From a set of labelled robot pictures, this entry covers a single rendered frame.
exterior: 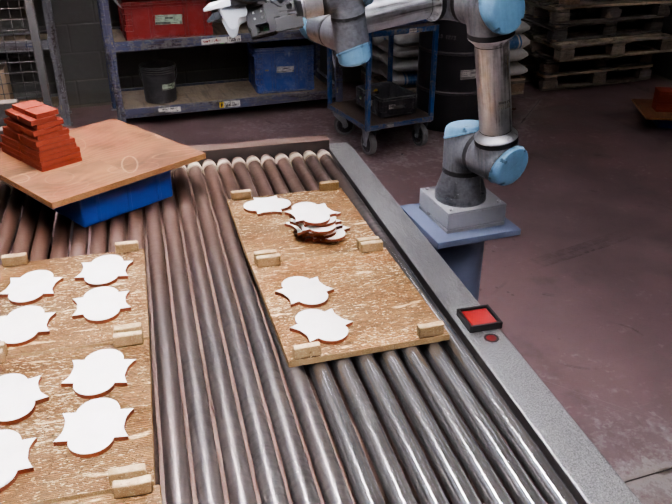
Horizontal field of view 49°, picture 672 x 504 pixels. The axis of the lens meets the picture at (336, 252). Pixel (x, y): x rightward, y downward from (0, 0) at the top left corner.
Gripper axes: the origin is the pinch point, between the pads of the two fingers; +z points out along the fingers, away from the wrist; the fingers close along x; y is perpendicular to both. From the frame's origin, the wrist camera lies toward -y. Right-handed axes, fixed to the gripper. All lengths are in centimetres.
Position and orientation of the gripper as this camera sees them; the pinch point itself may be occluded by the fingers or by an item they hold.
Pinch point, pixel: (203, 12)
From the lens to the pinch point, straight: 161.2
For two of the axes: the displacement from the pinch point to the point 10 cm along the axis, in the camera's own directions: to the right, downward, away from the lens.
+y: 2.3, 9.6, 1.8
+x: -1.2, -1.6, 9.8
